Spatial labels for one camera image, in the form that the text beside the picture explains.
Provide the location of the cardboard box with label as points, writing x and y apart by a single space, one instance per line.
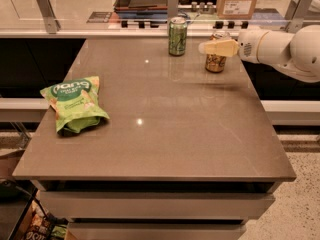
235 9

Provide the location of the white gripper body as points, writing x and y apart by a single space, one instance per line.
247 46

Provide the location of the snack bags below table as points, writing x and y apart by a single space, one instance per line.
42 229

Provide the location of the green rice chip bag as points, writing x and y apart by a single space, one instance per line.
76 104

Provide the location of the middle metal glass bracket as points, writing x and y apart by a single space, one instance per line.
172 8

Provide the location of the metal glass bracket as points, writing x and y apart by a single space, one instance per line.
172 8
295 15
51 23

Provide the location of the left metal glass bracket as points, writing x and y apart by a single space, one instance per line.
51 23

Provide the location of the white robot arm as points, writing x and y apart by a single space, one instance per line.
296 55

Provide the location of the right metal glass bracket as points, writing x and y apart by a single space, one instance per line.
295 15

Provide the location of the upper grey drawer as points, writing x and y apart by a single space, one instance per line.
142 205

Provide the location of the orange soda can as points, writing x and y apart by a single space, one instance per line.
215 63

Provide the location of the lower grey drawer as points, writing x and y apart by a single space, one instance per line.
144 231

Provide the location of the green soda can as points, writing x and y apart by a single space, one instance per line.
177 36

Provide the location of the grey drawer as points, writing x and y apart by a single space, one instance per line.
142 205
144 231

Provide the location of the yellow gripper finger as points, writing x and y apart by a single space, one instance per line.
226 48

